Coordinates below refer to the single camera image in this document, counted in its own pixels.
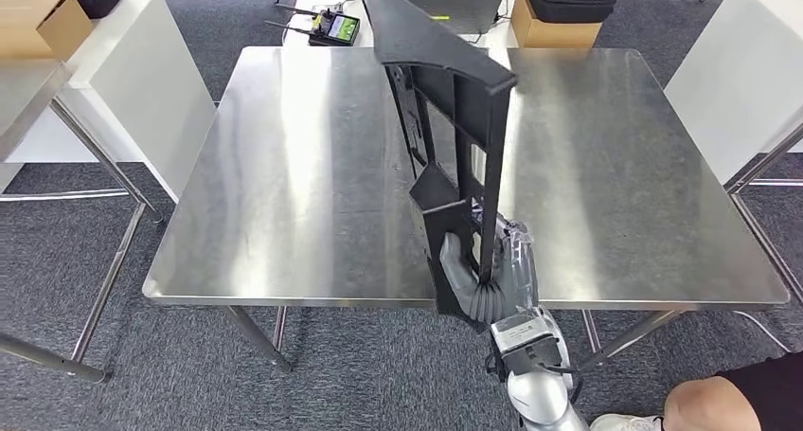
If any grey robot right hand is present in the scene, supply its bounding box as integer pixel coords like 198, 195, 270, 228
438, 214, 541, 325

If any black plastic plate bracket part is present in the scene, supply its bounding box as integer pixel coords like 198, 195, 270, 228
359, 0, 520, 318

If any stainless steel workbench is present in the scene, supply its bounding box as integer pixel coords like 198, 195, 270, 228
724, 123, 803, 307
0, 58, 166, 385
142, 45, 792, 374

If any person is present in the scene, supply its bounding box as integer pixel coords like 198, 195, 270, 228
589, 351, 803, 431

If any brown cardboard box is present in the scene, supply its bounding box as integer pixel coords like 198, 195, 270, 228
0, 0, 94, 61
509, 0, 603, 49

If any grey laptop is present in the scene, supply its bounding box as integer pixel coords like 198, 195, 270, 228
401, 0, 509, 36

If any white cabinet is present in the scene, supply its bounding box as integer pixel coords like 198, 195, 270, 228
663, 0, 803, 185
0, 0, 218, 205

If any black remote controller with screen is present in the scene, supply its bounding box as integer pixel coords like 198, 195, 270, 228
264, 2, 362, 47

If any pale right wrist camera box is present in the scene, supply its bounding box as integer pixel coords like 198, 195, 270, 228
489, 307, 562, 354

